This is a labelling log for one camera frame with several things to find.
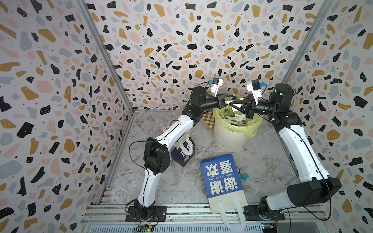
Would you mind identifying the white trash bin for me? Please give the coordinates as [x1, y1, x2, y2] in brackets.
[214, 126, 250, 152]

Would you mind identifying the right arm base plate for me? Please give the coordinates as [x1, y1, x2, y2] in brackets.
[243, 204, 285, 221]

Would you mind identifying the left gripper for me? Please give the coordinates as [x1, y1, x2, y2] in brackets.
[199, 95, 237, 114]

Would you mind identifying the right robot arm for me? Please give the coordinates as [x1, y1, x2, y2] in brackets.
[228, 83, 342, 217]

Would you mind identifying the front navy bag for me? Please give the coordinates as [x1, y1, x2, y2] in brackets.
[171, 134, 195, 167]

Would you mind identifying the yellow-green bin liner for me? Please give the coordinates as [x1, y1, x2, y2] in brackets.
[213, 105, 263, 138]

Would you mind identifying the white receipt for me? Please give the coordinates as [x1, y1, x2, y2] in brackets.
[234, 101, 243, 109]

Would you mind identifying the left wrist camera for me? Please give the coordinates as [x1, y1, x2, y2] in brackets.
[209, 78, 223, 97]

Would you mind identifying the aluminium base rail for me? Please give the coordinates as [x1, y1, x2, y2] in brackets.
[81, 203, 330, 233]

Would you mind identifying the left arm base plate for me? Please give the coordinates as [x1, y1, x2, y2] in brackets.
[125, 205, 167, 223]

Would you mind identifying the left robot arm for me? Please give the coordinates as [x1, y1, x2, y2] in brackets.
[134, 86, 235, 221]

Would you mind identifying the wooden chess board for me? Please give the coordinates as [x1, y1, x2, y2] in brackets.
[201, 111, 215, 132]

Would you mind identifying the small teal block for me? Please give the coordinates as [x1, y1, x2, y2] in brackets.
[241, 173, 249, 181]

